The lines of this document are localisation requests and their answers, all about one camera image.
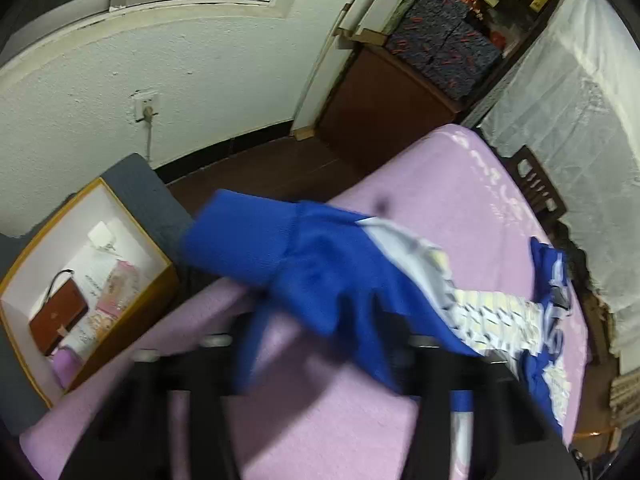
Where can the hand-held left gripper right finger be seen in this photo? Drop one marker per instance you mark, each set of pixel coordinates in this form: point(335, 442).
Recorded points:
point(440, 380)

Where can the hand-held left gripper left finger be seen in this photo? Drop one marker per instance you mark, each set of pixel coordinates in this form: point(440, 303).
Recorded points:
point(200, 385)

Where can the blue jacket with patterned lining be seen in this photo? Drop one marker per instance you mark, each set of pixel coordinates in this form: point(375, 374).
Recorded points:
point(310, 260)

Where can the orange open box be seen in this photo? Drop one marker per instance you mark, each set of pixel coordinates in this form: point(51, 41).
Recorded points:
point(150, 305)

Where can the pink packet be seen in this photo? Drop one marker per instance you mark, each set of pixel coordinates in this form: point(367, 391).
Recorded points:
point(119, 287)

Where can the purple bottle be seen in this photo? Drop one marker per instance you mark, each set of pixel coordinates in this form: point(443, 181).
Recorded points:
point(67, 367)

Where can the brown leather wallet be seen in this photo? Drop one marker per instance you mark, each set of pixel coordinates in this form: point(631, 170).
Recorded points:
point(57, 317)

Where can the white charger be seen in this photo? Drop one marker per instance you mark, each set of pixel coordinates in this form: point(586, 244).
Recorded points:
point(102, 236)

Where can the pale ribbed object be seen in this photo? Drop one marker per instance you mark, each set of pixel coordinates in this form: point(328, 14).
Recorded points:
point(625, 392)

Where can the pink printed blanket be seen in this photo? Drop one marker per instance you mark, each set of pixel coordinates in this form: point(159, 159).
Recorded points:
point(450, 185)

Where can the grey stool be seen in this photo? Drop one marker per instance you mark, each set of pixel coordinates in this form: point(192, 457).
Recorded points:
point(140, 185)

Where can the dark wooden chair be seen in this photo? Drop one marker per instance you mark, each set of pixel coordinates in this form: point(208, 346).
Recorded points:
point(537, 185)

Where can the brown wooden cabinet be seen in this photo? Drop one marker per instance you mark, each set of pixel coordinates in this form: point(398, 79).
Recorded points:
point(380, 110)

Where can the white lace curtain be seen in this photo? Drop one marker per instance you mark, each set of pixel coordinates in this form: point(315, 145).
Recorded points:
point(575, 110)

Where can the white door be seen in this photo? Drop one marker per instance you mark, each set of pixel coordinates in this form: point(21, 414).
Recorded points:
point(320, 85)

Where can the stack of dark patterned boxes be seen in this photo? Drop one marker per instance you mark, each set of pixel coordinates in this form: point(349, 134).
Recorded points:
point(440, 45)

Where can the white wall socket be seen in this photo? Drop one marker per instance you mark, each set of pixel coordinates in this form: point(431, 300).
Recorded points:
point(145, 105)

